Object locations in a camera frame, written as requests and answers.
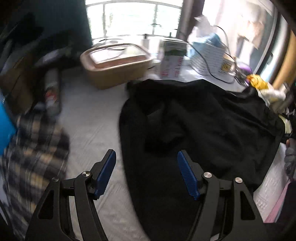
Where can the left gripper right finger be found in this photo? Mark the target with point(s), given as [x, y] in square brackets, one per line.
[240, 218]

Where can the brown storage box with lid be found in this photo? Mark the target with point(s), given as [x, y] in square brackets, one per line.
[107, 66]

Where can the green white carton box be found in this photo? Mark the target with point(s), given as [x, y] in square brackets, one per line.
[171, 54]

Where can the white perforated plastic basket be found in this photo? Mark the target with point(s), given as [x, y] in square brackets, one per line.
[206, 54]

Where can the spray can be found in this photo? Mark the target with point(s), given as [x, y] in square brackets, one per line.
[52, 93]

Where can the plaid cloth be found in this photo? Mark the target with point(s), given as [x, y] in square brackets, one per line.
[37, 153]

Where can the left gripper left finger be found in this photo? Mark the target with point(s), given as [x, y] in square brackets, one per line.
[52, 217]

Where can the black pants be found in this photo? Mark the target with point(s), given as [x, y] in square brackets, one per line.
[228, 134]

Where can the yellow snack package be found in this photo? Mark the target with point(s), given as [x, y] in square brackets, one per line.
[257, 82]

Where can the white mug yellow print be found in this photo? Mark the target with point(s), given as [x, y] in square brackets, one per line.
[228, 65]

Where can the tablet with blue screen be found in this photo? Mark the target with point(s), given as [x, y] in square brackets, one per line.
[7, 126]

